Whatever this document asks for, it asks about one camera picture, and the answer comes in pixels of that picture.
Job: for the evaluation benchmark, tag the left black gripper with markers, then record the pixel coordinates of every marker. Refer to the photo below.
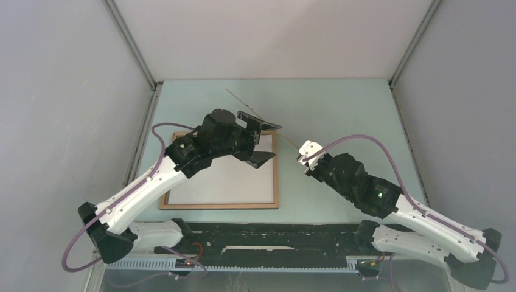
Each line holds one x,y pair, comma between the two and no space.
252,135

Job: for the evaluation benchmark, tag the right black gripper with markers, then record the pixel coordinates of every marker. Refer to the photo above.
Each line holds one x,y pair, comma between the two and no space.
313,173

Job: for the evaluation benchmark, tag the brown backing board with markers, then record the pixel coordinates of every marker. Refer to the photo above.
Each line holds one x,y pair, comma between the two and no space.
246,105

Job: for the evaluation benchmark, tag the beach landscape photo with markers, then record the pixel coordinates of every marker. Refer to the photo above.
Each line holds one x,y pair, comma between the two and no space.
225,181

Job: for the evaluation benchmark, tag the wooden picture frame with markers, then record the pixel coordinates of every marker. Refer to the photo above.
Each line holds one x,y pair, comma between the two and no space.
276,181

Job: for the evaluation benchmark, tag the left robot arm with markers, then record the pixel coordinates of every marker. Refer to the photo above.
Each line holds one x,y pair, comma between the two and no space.
111,224

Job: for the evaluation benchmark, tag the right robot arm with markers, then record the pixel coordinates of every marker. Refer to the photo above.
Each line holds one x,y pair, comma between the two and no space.
464,252

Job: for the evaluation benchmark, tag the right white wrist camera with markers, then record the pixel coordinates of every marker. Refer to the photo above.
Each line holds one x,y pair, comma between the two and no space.
309,154

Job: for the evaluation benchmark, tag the right aluminium corner post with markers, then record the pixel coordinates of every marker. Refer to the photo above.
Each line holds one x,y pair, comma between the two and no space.
414,42

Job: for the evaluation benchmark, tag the aluminium corner post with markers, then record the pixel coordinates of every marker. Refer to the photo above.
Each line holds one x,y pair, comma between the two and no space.
414,42
126,34

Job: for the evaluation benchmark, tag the left aluminium corner post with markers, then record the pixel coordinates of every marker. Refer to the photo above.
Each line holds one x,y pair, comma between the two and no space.
126,34

